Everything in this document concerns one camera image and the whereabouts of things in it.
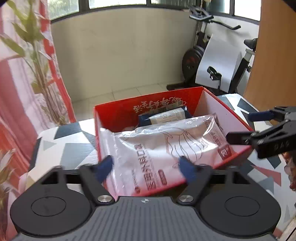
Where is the geometric patterned tablecloth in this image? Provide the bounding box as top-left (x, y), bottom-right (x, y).
top-left (21, 93), bottom-right (295, 232)

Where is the white foam board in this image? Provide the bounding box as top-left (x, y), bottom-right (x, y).
top-left (195, 35), bottom-right (242, 92)

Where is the printed living room backdrop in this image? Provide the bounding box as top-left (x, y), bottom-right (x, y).
top-left (1, 1), bottom-right (76, 240)

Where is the white mask package bag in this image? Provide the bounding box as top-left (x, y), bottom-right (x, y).
top-left (98, 114), bottom-right (234, 198)

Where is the person's right hand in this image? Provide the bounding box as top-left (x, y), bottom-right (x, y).
top-left (283, 151), bottom-right (296, 191)

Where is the red strawberry cardboard box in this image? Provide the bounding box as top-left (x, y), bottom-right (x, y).
top-left (93, 86), bottom-right (254, 197)

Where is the black exercise bike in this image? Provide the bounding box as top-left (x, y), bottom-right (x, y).
top-left (166, 5), bottom-right (258, 96)

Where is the blue packaged item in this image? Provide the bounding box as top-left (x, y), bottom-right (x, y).
top-left (138, 106), bottom-right (192, 127)

